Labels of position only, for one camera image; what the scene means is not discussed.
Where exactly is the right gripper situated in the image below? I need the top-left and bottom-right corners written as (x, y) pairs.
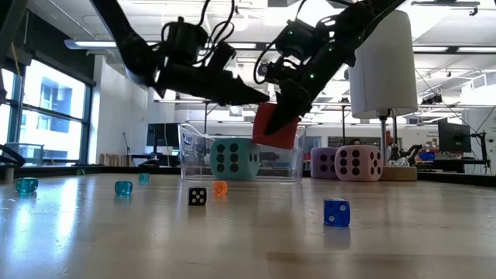
top-left (263, 50), bottom-right (343, 136)

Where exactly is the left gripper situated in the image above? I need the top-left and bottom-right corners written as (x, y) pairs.
top-left (153, 40), bottom-right (271, 106)

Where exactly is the large red foam die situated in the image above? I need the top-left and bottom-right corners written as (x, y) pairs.
top-left (251, 102), bottom-right (301, 150)

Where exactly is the large purple foam die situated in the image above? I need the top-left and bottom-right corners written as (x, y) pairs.
top-left (309, 146), bottom-right (342, 180)

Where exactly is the large teal foam die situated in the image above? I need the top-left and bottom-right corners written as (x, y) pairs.
top-left (209, 137), bottom-right (261, 181)

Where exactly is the large pink foam die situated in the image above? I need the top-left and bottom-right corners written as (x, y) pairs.
top-left (334, 144), bottom-right (384, 183)

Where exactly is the small translucent blue die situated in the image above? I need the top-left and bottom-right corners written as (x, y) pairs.
top-left (323, 198), bottom-right (352, 228)

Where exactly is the small black die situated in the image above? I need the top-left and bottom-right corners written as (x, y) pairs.
top-left (188, 187), bottom-right (208, 207)

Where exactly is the round black ceiling speaker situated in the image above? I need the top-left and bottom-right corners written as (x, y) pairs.
top-left (256, 60), bottom-right (272, 78)

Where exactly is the clear plastic container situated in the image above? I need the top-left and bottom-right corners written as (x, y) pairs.
top-left (177, 122), bottom-right (307, 184)

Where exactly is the black computer monitor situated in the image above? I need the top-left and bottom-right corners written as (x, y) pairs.
top-left (437, 120), bottom-right (473, 154)
top-left (146, 122), bottom-right (181, 157)

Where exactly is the white shade table lamp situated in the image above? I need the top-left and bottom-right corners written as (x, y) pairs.
top-left (347, 9), bottom-right (419, 182)

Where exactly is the stack of wooden blocks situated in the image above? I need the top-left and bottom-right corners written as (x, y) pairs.
top-left (98, 153), bottom-right (133, 167)

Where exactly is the large window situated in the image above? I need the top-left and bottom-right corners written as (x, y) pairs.
top-left (0, 57), bottom-right (96, 166)

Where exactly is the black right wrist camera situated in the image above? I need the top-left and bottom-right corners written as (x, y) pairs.
top-left (284, 19), bottom-right (319, 59)

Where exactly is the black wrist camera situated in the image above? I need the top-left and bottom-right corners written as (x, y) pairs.
top-left (160, 15), bottom-right (210, 65)
top-left (284, 19), bottom-right (319, 59)

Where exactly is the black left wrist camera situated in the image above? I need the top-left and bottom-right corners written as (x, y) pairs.
top-left (160, 15), bottom-right (210, 65)

